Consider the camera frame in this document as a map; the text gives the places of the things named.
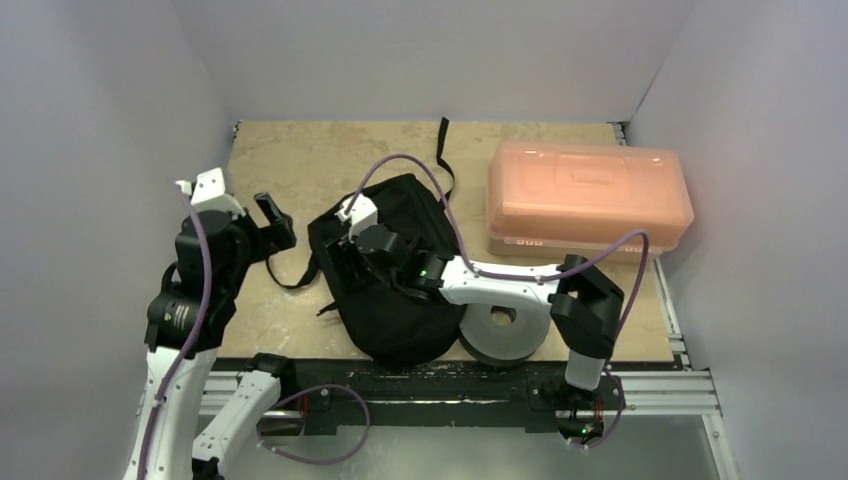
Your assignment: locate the black student backpack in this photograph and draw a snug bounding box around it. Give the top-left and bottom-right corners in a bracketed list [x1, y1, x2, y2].
[295, 173, 466, 366]

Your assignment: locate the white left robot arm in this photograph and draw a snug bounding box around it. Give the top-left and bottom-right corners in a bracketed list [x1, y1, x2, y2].
[124, 193, 299, 479]

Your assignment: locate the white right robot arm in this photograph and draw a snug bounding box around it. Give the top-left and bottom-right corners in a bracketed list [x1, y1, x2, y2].
[331, 224, 625, 407]

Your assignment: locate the grey filament spool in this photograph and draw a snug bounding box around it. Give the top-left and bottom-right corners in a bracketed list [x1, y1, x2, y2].
[459, 304, 551, 367]

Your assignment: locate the translucent pink plastic box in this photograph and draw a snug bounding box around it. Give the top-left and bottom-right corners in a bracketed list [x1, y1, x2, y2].
[486, 140, 694, 258]

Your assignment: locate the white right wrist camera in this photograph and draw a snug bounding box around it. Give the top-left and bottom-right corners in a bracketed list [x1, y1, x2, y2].
[335, 195, 378, 243]

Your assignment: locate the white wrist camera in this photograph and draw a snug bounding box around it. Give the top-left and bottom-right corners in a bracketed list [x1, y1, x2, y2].
[335, 195, 378, 243]
[175, 167, 247, 219]

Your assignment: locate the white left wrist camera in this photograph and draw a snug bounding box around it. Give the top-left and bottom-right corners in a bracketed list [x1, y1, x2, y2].
[175, 167, 247, 219]

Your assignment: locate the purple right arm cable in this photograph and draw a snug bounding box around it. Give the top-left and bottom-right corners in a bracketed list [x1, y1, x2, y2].
[341, 154, 651, 452]

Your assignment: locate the black metal base rail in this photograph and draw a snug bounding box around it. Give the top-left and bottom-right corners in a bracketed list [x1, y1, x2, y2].
[135, 357, 723, 439]

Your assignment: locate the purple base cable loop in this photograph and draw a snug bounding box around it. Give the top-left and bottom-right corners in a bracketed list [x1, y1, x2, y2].
[254, 384, 371, 466]

